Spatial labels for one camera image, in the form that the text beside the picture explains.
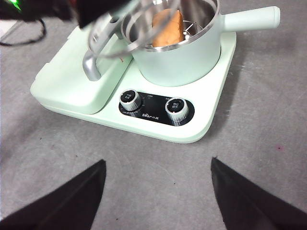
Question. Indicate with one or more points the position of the brown potato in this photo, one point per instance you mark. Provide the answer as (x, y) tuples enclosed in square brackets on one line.
[(168, 31)]

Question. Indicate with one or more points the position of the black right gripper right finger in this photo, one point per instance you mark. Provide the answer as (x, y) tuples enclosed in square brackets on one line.
[(251, 206)]

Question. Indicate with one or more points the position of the steel steamer rack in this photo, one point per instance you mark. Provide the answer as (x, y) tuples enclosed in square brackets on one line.
[(192, 28)]

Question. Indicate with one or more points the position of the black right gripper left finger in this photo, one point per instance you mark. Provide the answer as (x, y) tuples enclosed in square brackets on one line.
[(72, 206)]

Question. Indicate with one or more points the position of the black equipment with green light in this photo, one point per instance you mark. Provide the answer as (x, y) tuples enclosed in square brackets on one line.
[(36, 8)]

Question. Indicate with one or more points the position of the glass pot lid green knob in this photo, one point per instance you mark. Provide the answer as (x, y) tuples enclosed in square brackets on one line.
[(115, 44)]

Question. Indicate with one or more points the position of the green breakfast machine base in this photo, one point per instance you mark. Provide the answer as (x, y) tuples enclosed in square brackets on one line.
[(216, 95)]

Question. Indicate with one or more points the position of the silver control knob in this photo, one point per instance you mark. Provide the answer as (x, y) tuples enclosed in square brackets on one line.
[(130, 99), (177, 110)]

